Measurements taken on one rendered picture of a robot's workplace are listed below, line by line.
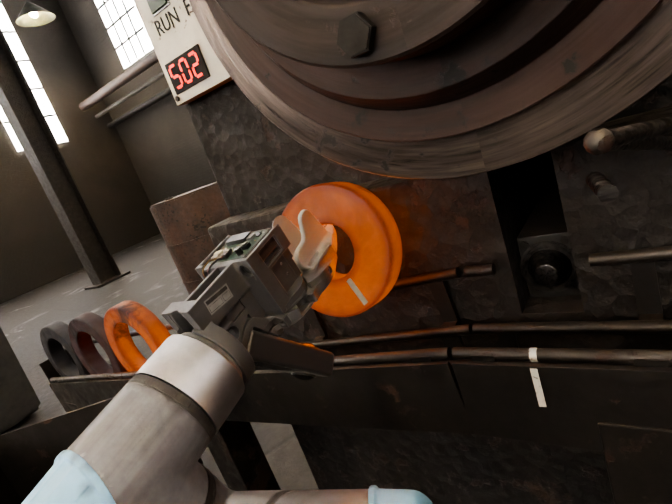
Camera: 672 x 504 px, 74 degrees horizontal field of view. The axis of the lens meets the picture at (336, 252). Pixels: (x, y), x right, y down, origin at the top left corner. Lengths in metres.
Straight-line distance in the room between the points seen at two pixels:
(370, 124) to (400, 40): 0.11
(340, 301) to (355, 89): 0.25
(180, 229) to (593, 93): 2.95
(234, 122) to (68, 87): 11.30
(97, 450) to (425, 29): 0.31
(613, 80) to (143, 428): 0.37
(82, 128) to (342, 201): 11.33
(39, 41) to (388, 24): 11.93
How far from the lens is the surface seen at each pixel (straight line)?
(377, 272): 0.48
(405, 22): 0.29
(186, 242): 3.16
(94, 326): 1.04
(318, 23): 0.32
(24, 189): 10.91
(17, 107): 7.43
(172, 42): 0.74
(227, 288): 0.38
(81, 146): 11.59
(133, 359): 1.00
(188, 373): 0.34
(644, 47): 0.35
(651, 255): 0.47
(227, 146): 0.73
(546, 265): 0.51
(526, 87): 0.34
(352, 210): 0.48
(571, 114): 0.35
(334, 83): 0.37
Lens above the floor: 0.95
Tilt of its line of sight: 15 degrees down
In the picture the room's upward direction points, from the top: 20 degrees counter-clockwise
